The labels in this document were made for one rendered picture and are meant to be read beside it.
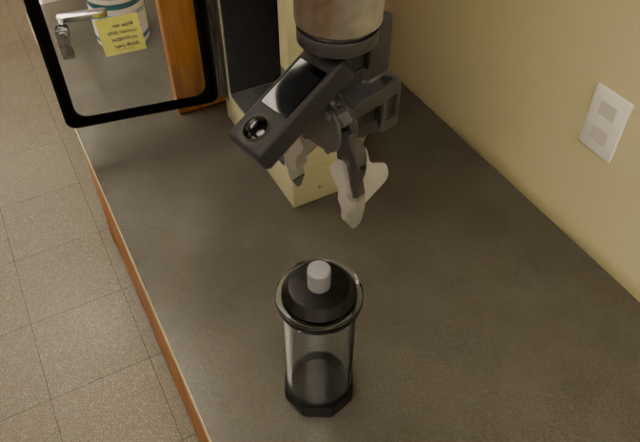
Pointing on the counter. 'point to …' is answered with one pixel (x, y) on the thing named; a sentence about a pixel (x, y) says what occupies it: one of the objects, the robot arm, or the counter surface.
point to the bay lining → (248, 28)
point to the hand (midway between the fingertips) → (319, 202)
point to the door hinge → (215, 28)
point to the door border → (136, 107)
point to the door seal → (129, 111)
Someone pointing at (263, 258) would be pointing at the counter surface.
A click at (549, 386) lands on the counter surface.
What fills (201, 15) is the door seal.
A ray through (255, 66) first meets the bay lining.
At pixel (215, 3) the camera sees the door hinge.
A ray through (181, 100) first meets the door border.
